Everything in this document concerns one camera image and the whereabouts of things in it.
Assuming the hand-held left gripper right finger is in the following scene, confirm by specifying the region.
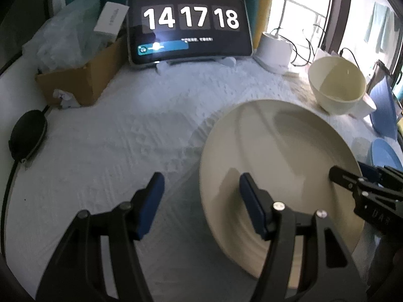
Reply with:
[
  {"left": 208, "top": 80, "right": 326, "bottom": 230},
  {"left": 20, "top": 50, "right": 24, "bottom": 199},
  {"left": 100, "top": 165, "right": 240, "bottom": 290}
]
[{"left": 239, "top": 172, "right": 369, "bottom": 302}]

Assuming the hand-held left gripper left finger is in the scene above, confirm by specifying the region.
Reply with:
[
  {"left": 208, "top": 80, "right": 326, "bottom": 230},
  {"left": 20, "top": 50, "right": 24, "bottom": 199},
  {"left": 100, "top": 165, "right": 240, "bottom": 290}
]
[{"left": 36, "top": 172, "right": 166, "bottom": 302}]

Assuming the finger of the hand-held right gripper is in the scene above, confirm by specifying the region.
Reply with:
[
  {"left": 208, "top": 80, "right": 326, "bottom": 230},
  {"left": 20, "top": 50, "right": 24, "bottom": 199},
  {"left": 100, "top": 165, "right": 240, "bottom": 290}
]
[
  {"left": 359, "top": 161, "right": 403, "bottom": 189},
  {"left": 329, "top": 165, "right": 367, "bottom": 192}
]

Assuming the cream plate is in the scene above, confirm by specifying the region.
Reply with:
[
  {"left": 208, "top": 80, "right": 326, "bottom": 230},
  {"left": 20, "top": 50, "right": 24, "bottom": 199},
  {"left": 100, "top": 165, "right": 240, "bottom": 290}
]
[{"left": 199, "top": 99, "right": 366, "bottom": 280}]

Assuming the cream bowl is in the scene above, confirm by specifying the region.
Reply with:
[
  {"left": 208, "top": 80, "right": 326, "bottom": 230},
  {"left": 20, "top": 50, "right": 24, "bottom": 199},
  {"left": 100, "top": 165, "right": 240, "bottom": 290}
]
[{"left": 308, "top": 56, "right": 367, "bottom": 116}]

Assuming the white textured tablecloth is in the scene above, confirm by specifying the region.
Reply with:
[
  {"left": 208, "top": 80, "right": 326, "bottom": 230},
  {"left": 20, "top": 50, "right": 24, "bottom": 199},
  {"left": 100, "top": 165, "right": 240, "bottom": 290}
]
[{"left": 0, "top": 55, "right": 378, "bottom": 302}]

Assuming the white charger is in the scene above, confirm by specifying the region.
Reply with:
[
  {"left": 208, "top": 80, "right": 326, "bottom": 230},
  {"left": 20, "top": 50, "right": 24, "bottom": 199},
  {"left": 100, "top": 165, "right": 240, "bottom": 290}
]
[{"left": 316, "top": 48, "right": 339, "bottom": 62}]

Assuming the white tablet stand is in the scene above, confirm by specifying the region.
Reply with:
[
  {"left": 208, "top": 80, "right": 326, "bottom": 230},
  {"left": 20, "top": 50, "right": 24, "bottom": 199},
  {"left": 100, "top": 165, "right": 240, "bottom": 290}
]
[{"left": 156, "top": 56, "right": 237, "bottom": 75}]

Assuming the open cardboard box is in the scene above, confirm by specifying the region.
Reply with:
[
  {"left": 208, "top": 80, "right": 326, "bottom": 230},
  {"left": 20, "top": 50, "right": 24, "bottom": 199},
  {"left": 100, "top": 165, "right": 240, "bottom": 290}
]
[{"left": 35, "top": 36, "right": 128, "bottom": 107}]

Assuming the crumpled white paper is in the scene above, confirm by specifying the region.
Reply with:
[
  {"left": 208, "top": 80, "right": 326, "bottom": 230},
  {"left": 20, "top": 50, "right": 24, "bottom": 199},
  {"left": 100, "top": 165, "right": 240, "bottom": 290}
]
[{"left": 52, "top": 89, "right": 81, "bottom": 109}]

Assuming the black round case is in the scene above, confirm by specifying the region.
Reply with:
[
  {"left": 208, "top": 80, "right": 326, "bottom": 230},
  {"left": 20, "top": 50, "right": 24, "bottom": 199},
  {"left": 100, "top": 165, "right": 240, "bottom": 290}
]
[{"left": 9, "top": 109, "right": 48, "bottom": 164}]

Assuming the hanging light blue towel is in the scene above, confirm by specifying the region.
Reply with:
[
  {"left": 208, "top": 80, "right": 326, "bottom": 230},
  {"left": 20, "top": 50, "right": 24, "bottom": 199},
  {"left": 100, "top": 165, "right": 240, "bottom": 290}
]
[{"left": 364, "top": 3, "right": 395, "bottom": 52}]

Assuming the tablet with clock display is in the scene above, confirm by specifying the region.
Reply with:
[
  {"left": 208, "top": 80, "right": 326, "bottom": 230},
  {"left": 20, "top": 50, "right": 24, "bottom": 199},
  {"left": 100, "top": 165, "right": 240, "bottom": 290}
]
[{"left": 126, "top": 0, "right": 254, "bottom": 67}]

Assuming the small white box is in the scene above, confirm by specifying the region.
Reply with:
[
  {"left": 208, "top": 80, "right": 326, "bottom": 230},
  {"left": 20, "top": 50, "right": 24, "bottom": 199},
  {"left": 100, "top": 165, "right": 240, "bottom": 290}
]
[{"left": 93, "top": 2, "right": 130, "bottom": 36}]

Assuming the black charger cable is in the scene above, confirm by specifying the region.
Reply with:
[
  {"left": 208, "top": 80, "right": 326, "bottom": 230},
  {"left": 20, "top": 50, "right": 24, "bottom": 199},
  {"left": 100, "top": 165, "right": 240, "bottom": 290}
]
[{"left": 338, "top": 47, "right": 362, "bottom": 67}]

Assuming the black lamp cable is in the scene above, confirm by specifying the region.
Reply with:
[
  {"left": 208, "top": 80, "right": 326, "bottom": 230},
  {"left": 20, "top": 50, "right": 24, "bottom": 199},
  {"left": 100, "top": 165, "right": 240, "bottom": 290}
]
[{"left": 291, "top": 30, "right": 316, "bottom": 67}]

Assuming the dark door frame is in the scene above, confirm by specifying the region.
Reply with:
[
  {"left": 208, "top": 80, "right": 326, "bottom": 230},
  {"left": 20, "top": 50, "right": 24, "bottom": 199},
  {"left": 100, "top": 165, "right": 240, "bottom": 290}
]
[{"left": 324, "top": 0, "right": 350, "bottom": 54}]

